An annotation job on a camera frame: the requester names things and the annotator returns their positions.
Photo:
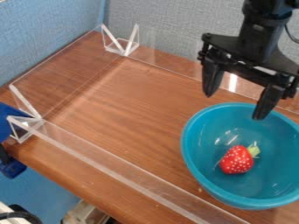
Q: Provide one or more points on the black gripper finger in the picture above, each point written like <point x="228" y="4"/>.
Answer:
<point x="212" y="74"/>
<point x="270" y="97"/>

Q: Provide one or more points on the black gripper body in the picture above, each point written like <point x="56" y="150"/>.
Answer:
<point x="255" y="48"/>

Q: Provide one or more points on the red toy strawberry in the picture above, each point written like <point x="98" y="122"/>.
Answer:
<point x="238" y="160"/>

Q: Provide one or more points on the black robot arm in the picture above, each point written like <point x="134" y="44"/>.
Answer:
<point x="270" y="9"/>

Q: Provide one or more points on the blue plastic bowl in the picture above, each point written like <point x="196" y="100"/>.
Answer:
<point x="224" y="125"/>

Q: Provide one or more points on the white object under table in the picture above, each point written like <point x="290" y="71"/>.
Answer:
<point x="84" y="214"/>

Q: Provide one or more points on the blue table clamp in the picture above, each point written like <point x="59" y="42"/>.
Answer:
<point x="11" y="167"/>

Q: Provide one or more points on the white black object bottom left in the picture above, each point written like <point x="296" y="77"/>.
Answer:
<point x="15" y="215"/>

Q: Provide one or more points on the clear acrylic back wall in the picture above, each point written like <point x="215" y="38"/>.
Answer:
<point x="235" y="80"/>

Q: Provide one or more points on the clear acrylic wall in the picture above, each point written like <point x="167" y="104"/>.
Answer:
<point x="164" y="193"/>
<point x="235" y="80"/>
<point x="50" y="83"/>

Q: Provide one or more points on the clear acrylic left wall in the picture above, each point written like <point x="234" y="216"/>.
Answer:
<point x="50" y="83"/>

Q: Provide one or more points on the clear acrylic front wall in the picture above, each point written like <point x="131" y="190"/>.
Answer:
<point x="164" y="193"/>

